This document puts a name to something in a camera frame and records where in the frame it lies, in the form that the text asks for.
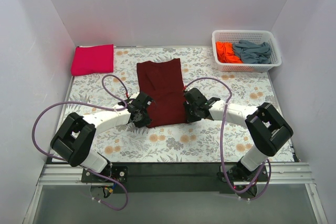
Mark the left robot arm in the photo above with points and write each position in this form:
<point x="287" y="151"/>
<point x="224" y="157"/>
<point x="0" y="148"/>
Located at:
<point x="74" y="138"/>

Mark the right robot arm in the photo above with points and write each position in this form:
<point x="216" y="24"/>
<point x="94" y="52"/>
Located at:
<point x="268" y="129"/>

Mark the folded pink t-shirt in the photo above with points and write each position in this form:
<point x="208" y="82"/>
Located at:
<point x="95" y="59"/>

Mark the aluminium front frame rail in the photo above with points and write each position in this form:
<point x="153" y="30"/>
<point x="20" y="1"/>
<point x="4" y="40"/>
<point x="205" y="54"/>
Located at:
<point x="177" y="177"/>

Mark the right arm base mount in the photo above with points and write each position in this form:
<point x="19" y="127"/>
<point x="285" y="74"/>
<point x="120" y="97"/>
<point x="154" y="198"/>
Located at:
<point x="238" y="173"/>

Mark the floral patterned table mat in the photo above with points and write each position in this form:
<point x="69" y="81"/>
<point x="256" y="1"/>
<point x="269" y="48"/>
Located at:
<point x="204" y="141"/>

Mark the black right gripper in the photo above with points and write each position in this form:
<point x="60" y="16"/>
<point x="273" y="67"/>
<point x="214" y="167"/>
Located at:
<point x="191" y="109"/>

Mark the grey t-shirt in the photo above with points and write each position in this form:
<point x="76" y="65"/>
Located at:
<point x="251" y="53"/>

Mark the orange t-shirt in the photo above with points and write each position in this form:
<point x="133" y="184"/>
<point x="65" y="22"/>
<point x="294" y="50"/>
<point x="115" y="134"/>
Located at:
<point x="225" y="53"/>

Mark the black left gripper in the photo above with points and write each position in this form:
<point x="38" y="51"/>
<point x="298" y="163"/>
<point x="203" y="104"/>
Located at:
<point x="143" y="114"/>

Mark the white plastic basket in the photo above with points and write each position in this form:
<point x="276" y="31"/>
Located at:
<point x="255" y="36"/>

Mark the dark red t-shirt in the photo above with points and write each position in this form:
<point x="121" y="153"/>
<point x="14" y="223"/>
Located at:
<point x="163" y="82"/>

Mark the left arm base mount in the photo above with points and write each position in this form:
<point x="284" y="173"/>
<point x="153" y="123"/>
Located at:
<point x="118" y="173"/>

